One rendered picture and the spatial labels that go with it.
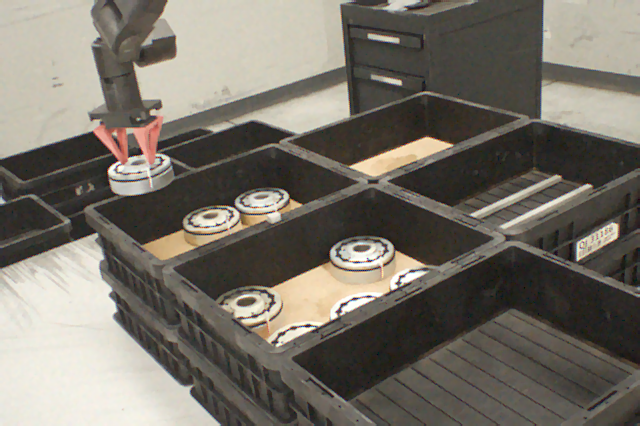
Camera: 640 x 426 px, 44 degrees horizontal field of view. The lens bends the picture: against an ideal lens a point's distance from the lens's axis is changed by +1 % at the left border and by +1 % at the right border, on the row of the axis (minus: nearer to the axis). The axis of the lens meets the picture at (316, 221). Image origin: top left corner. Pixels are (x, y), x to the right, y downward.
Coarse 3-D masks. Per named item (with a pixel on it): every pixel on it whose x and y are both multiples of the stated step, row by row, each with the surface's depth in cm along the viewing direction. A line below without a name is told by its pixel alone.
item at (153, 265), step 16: (272, 144) 154; (224, 160) 149; (304, 160) 146; (320, 160) 144; (176, 176) 144; (192, 176) 145; (352, 176) 136; (336, 192) 130; (96, 208) 136; (304, 208) 126; (96, 224) 131; (112, 224) 128; (256, 224) 122; (112, 240) 127; (128, 240) 122; (224, 240) 119; (128, 256) 122; (144, 256) 117; (176, 256) 116; (160, 272) 114
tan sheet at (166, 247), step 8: (176, 232) 146; (160, 240) 144; (168, 240) 144; (176, 240) 143; (184, 240) 143; (152, 248) 141; (160, 248) 141; (168, 248) 141; (176, 248) 140; (184, 248) 140; (192, 248) 140; (160, 256) 138; (168, 256) 138
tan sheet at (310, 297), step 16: (400, 256) 129; (320, 272) 127; (272, 288) 124; (288, 288) 124; (304, 288) 123; (320, 288) 123; (336, 288) 122; (352, 288) 122; (368, 288) 121; (384, 288) 121; (288, 304) 119; (304, 304) 119; (320, 304) 118; (288, 320) 115; (304, 320) 115; (320, 320) 115
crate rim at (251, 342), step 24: (360, 192) 130; (384, 192) 129; (288, 216) 124; (456, 216) 118; (240, 240) 118; (504, 240) 110; (168, 264) 113; (456, 264) 105; (168, 288) 112; (192, 288) 107; (408, 288) 101; (216, 312) 100; (360, 312) 97; (240, 336) 96; (312, 336) 93; (264, 360) 92
